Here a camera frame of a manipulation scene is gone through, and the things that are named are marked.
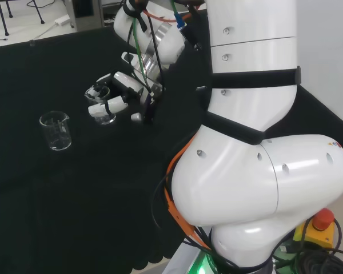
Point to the white power strip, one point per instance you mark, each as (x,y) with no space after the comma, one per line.
(61,20)

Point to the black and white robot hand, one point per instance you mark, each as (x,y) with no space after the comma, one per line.
(125,82)

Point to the pale board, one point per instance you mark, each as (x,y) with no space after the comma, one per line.
(326,42)

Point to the black bench cloth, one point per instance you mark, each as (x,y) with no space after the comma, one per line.
(74,185)

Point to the yellow stop button box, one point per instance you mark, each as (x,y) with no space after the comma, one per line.
(317,231)

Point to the clear cloth clip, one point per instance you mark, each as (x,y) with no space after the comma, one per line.
(32,43)

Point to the grey metal cabinet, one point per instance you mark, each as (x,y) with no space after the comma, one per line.
(85,17)

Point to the clear glass beaker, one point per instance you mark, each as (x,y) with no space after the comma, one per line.
(101,118)
(55,134)

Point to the black tripod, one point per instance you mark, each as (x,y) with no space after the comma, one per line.
(40,14)
(3,20)

